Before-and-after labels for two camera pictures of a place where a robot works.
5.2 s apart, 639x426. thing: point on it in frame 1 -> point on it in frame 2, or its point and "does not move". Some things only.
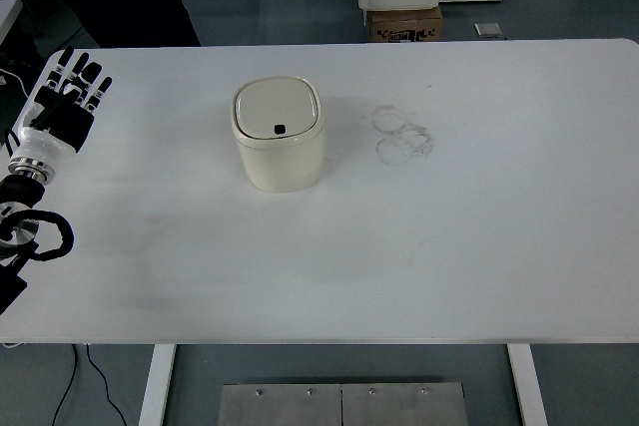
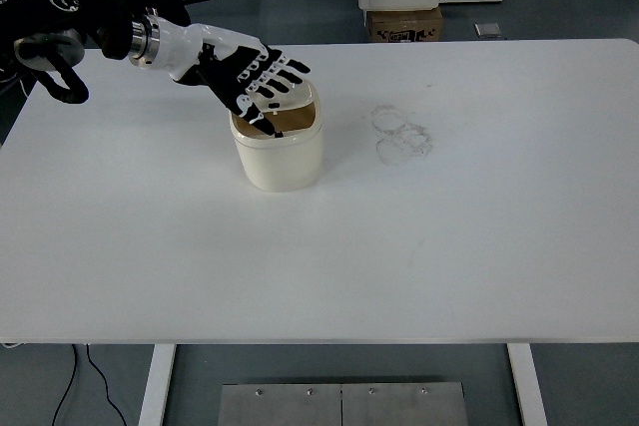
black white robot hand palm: [59, 123] -> [196, 53]
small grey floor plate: [488, 29] does not move
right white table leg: [528, 385] does not move
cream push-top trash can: [278, 124] does not move
